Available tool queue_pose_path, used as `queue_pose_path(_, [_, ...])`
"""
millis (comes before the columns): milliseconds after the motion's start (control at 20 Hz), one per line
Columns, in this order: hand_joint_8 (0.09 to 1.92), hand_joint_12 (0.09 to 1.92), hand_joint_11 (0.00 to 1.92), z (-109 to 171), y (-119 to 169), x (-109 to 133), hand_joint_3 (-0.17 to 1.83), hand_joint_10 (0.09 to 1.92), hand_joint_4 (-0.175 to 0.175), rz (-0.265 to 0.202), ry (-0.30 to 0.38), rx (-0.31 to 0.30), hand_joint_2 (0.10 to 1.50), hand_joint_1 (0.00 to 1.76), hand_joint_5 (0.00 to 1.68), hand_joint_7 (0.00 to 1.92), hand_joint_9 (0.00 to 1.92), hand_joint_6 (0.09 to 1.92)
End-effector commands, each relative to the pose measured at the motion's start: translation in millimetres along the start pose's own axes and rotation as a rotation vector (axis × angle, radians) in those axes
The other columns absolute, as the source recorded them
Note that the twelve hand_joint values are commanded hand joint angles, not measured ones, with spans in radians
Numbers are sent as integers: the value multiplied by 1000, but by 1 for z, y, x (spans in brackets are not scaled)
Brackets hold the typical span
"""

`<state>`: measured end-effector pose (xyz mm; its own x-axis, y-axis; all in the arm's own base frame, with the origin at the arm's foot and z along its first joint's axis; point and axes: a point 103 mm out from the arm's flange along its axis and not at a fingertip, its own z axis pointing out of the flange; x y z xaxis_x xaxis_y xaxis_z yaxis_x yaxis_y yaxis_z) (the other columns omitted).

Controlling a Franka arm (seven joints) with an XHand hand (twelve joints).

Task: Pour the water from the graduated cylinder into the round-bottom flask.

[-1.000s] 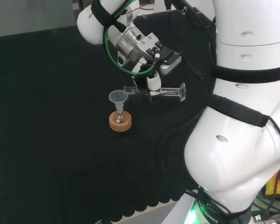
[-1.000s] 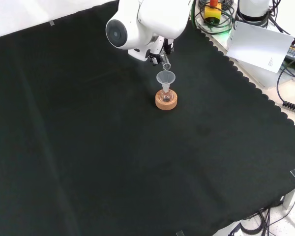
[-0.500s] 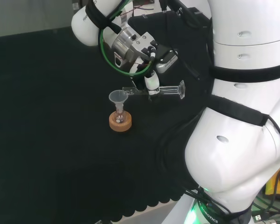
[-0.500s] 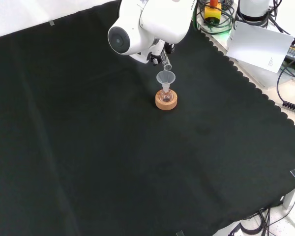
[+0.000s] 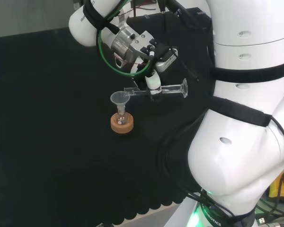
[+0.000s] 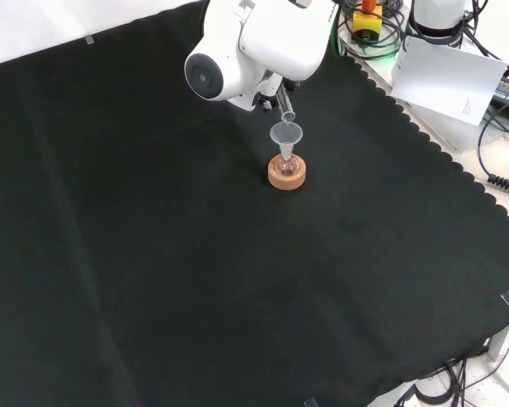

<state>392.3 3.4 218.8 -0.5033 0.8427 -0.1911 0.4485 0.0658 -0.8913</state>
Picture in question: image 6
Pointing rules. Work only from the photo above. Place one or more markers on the yellow stop button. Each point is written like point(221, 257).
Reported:
point(367, 23)

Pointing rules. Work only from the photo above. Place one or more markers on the clear plastic funnel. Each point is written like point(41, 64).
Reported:
point(286, 133)

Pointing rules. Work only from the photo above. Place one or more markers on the clear tape strip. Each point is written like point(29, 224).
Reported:
point(89, 40)

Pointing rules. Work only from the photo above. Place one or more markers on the clear round-bottom flask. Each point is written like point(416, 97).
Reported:
point(288, 165)

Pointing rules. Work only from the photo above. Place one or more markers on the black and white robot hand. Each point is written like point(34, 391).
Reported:
point(275, 91)

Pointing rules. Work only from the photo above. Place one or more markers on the pale board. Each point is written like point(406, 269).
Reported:
point(445, 80)

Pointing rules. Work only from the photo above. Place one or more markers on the clear glass graduated cylinder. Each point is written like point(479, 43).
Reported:
point(286, 108)

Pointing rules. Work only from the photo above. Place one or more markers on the black bench cloth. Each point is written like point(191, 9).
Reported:
point(152, 212)

